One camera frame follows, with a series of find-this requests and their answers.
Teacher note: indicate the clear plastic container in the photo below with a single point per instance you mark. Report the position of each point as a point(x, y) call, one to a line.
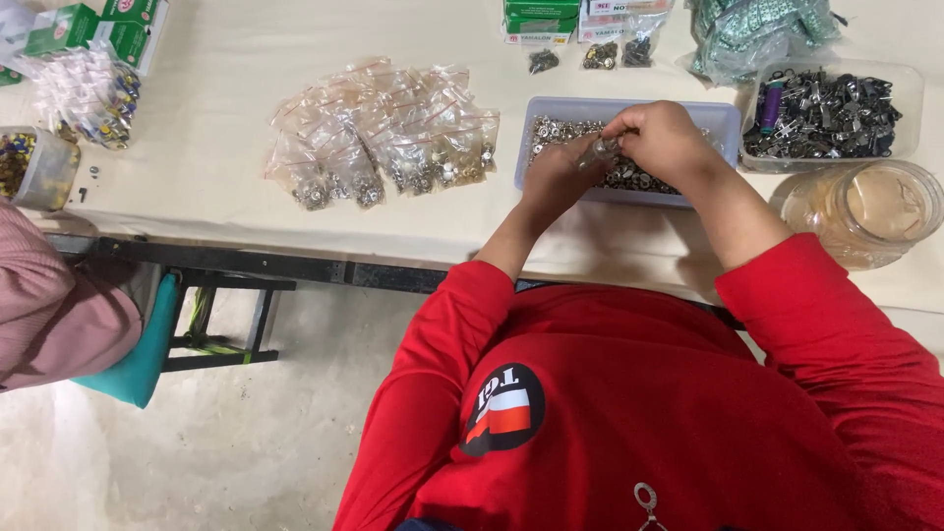
point(911, 88)

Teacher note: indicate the stack of green boxes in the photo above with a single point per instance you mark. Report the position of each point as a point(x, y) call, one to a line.
point(540, 16)

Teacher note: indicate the heap of metal zipper pulls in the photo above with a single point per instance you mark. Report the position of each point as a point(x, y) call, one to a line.
point(833, 114)

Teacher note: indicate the small bag of brass buttons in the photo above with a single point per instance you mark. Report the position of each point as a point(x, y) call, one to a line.
point(600, 55)

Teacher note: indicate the heap of silver snap buttons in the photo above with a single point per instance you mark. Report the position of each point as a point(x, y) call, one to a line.
point(553, 133)

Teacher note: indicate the teal cushion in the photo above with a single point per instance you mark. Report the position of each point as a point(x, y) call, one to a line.
point(140, 361)

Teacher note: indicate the person's right hand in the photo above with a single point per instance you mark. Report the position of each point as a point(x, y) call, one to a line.
point(664, 144)

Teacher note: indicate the person's left hand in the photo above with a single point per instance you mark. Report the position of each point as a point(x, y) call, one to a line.
point(553, 184)

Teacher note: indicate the clear tub of coloured buttons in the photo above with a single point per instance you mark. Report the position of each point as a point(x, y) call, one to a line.
point(44, 169)

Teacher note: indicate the person's left fingers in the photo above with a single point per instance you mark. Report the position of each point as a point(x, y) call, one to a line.
point(579, 147)

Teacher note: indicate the person's red shirt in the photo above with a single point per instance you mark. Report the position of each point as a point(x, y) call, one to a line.
point(664, 413)

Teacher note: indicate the pile of clear snap bags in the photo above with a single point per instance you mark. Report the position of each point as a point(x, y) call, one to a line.
point(383, 133)

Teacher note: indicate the person's right fingers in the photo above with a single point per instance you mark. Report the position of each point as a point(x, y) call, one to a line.
point(621, 125)

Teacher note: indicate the small clear plastic bag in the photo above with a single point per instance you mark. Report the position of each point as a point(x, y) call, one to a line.
point(601, 153)

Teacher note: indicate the stack of white boxes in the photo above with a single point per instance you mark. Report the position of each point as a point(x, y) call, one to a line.
point(601, 22)

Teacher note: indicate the pile of coloured button bags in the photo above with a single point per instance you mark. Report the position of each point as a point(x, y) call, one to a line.
point(88, 99)

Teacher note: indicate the bag of green packets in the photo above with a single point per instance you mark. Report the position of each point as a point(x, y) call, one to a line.
point(752, 33)

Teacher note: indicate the pale blue plastic tray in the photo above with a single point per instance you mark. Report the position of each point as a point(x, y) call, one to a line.
point(708, 118)

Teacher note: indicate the cream tablecloth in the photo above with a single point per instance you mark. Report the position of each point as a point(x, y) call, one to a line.
point(221, 184)

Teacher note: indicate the black table frame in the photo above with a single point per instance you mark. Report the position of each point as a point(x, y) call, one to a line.
point(295, 265)

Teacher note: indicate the small bag of dark buttons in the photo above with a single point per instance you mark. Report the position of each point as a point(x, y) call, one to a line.
point(638, 50)
point(543, 60)

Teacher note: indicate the green and white carton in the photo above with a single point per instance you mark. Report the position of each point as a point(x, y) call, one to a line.
point(133, 29)
point(63, 29)

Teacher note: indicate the black metal stool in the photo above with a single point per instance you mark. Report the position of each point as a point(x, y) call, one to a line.
point(221, 284)

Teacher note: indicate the clear glass jar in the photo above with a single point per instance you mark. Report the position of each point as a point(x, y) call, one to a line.
point(863, 210)

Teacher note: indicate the purple lighter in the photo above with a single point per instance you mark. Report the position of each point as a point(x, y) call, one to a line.
point(771, 107)

